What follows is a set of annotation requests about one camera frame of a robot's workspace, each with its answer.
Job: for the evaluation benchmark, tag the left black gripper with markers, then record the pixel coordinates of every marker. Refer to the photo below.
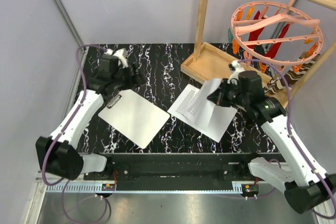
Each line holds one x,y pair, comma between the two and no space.
136,81

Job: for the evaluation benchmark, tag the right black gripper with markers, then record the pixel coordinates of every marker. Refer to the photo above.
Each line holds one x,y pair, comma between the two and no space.
218,96

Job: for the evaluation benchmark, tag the printed paper sheet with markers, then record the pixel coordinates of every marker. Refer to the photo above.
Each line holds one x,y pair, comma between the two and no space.
220,119
200,109

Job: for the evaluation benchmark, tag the white clipboard folder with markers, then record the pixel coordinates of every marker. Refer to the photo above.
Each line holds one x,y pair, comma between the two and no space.
135,117

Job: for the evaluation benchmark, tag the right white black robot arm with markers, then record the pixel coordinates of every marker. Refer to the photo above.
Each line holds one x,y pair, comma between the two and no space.
307,184

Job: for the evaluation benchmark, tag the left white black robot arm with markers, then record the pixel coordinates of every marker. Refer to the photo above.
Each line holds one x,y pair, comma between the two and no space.
57,154

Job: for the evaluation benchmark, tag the brown striped sock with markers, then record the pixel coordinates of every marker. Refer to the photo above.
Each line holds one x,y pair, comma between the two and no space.
274,86
292,76

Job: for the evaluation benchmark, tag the black marble pattern mat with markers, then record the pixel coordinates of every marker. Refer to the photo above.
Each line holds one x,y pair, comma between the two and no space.
161,66

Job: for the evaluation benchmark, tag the pink round clip hanger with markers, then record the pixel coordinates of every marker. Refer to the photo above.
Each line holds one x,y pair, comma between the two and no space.
283,24

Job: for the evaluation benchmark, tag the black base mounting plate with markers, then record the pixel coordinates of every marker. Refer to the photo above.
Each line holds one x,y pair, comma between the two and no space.
175,172

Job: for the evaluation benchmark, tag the aluminium frame rail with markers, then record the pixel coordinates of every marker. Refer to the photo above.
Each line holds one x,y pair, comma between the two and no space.
39,189

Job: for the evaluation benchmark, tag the white slotted cable duct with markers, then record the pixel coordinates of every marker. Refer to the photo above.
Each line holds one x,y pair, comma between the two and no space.
75,188

